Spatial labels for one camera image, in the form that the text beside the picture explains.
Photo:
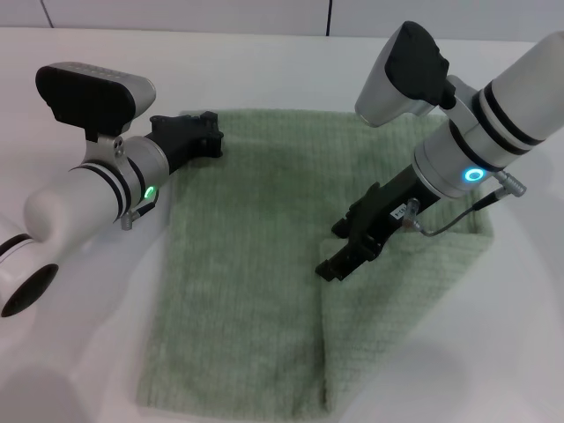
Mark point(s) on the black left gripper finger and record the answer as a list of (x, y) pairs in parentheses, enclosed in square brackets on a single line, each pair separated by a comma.
[(207, 120), (215, 143)]

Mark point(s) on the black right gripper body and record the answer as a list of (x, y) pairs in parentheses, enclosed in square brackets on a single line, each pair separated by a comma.
[(396, 207)]

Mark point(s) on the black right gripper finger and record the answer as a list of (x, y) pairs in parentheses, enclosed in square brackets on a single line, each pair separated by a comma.
[(348, 260), (354, 216)]

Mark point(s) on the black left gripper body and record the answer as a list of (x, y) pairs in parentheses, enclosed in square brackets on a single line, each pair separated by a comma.
[(180, 136)]

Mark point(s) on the green ribbed towel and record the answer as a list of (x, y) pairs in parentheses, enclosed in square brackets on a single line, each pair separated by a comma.
[(264, 264)]

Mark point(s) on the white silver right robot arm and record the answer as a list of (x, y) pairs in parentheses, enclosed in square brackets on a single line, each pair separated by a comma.
[(520, 97)]

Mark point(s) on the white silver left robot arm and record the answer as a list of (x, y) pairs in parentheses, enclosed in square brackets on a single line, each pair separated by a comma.
[(66, 198)]

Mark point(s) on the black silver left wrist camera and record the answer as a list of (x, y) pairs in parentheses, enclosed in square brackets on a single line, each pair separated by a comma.
[(88, 97)]

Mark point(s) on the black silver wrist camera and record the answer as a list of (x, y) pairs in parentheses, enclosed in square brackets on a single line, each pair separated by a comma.
[(396, 88), (88, 97)]

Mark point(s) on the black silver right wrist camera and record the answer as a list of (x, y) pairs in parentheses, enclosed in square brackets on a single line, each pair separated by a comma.
[(396, 88)]

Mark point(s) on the black vertical wall strip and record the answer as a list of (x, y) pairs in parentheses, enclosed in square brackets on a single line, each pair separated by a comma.
[(328, 17)]

